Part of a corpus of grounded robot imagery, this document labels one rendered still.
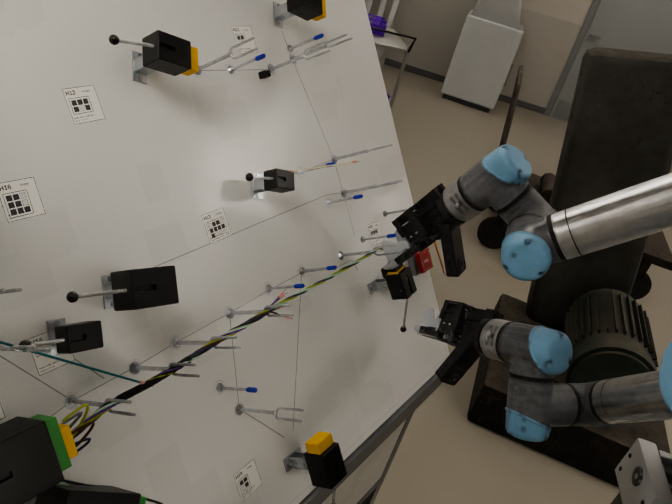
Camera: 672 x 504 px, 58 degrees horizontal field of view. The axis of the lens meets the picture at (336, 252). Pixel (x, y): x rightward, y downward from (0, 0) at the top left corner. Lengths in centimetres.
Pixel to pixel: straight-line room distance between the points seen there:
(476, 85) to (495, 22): 69
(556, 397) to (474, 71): 641
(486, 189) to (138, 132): 58
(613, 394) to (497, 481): 157
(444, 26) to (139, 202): 732
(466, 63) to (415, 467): 553
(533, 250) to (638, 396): 29
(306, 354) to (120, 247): 42
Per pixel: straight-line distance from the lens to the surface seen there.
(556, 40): 817
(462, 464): 263
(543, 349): 106
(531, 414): 111
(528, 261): 97
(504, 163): 106
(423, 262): 145
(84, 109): 93
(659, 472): 122
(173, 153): 100
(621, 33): 823
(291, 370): 113
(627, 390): 110
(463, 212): 112
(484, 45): 732
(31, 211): 86
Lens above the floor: 181
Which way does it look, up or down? 30 degrees down
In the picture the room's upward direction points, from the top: 17 degrees clockwise
